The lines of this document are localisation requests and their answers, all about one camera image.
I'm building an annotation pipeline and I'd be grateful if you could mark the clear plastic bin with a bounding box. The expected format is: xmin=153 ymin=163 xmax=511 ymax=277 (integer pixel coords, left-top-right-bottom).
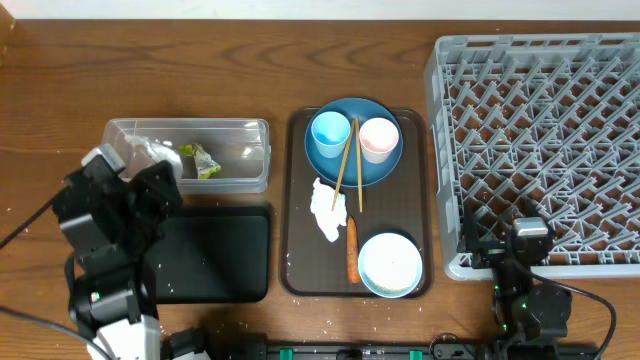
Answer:
xmin=102 ymin=118 xmax=271 ymax=194

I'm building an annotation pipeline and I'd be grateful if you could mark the large white tissue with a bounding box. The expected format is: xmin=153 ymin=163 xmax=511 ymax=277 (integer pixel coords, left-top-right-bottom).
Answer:
xmin=310 ymin=178 xmax=347 ymax=243

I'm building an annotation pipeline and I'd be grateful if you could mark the grey dishwasher rack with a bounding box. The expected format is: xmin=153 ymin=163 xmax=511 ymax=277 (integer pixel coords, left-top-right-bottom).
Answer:
xmin=424 ymin=33 xmax=639 ymax=281

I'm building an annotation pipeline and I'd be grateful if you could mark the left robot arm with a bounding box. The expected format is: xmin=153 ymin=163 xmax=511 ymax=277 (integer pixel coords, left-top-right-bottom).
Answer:
xmin=52 ymin=157 xmax=209 ymax=359

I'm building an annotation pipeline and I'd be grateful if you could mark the pink cup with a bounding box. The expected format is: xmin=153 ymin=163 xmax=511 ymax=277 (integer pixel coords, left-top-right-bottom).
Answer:
xmin=359 ymin=117 xmax=400 ymax=164

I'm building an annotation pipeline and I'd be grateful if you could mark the green orange snack wrapper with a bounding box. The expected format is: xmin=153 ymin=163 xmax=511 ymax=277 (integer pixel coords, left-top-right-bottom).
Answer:
xmin=179 ymin=143 xmax=221 ymax=180

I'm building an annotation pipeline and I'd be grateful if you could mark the black plastic tray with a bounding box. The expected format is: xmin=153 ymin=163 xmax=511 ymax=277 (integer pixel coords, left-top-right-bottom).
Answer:
xmin=145 ymin=206 xmax=271 ymax=304

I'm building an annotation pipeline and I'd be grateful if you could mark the orange carrot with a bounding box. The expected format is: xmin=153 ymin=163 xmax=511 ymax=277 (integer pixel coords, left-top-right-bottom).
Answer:
xmin=346 ymin=216 xmax=360 ymax=284

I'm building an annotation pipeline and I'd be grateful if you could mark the left wooden chopstick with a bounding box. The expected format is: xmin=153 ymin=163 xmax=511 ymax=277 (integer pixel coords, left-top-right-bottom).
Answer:
xmin=331 ymin=118 xmax=357 ymax=211

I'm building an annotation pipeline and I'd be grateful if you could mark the brown serving tray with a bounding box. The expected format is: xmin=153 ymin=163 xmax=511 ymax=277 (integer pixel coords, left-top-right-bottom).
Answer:
xmin=280 ymin=108 xmax=434 ymax=298

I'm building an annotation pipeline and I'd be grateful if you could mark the right wooden chopstick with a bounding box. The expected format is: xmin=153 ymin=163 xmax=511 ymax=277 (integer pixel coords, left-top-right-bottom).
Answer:
xmin=353 ymin=117 xmax=363 ymax=213

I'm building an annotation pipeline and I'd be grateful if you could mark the wooden chopstick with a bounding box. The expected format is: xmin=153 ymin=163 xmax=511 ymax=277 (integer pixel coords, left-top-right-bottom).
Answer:
xmin=331 ymin=118 xmax=357 ymax=211
xmin=353 ymin=117 xmax=363 ymax=213

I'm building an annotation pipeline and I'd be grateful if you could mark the light blue cup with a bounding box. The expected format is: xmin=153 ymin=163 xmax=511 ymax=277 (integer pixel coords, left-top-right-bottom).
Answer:
xmin=311 ymin=111 xmax=351 ymax=158

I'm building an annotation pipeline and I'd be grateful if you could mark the dark blue plate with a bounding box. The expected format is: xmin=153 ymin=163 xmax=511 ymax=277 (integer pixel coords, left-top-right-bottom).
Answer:
xmin=304 ymin=98 xmax=404 ymax=188

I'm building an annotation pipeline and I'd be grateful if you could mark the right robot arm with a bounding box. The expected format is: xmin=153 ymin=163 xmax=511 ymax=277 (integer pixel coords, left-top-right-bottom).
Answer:
xmin=459 ymin=205 xmax=572 ymax=359

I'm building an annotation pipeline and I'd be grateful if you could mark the small white tissue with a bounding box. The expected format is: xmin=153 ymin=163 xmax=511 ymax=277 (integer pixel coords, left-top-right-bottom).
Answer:
xmin=123 ymin=135 xmax=184 ymax=180

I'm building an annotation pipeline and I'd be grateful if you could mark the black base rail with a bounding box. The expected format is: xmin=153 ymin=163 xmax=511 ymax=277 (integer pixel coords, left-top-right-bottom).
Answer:
xmin=216 ymin=341 xmax=596 ymax=360

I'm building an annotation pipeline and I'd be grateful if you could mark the white bowl blue rim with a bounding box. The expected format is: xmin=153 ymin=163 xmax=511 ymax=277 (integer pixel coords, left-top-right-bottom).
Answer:
xmin=358 ymin=232 xmax=423 ymax=299

